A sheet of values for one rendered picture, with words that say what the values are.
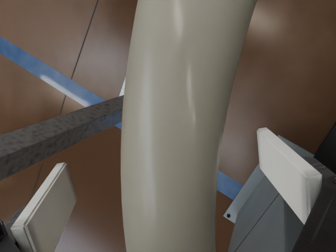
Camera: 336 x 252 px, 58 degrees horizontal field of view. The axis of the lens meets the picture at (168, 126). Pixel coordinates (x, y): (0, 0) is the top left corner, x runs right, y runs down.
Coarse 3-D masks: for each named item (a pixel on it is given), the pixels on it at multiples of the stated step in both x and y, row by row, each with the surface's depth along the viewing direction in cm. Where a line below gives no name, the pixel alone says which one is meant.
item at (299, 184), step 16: (272, 144) 18; (272, 160) 18; (288, 160) 15; (304, 160) 15; (272, 176) 18; (288, 176) 16; (304, 176) 14; (320, 176) 14; (288, 192) 16; (304, 192) 14; (304, 208) 14
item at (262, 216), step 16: (288, 144) 132; (256, 176) 141; (240, 192) 145; (256, 192) 133; (272, 192) 108; (240, 208) 147; (256, 208) 116; (272, 208) 96; (288, 208) 88; (240, 224) 127; (256, 224) 103; (272, 224) 87; (288, 224) 80; (240, 240) 111; (256, 240) 93; (272, 240) 80; (288, 240) 73
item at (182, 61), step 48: (144, 0) 7; (192, 0) 7; (240, 0) 7; (144, 48) 7; (192, 48) 7; (240, 48) 8; (144, 96) 8; (192, 96) 7; (144, 144) 8; (192, 144) 8; (144, 192) 8; (192, 192) 8; (144, 240) 9; (192, 240) 9
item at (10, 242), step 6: (0, 222) 13; (0, 228) 14; (0, 234) 14; (6, 234) 14; (0, 240) 13; (6, 240) 13; (12, 240) 13; (0, 246) 13; (6, 246) 13; (12, 246) 13
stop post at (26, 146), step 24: (120, 96) 140; (48, 120) 96; (72, 120) 102; (96, 120) 111; (120, 120) 133; (0, 144) 77; (24, 144) 81; (48, 144) 89; (72, 144) 103; (0, 168) 74; (24, 168) 84
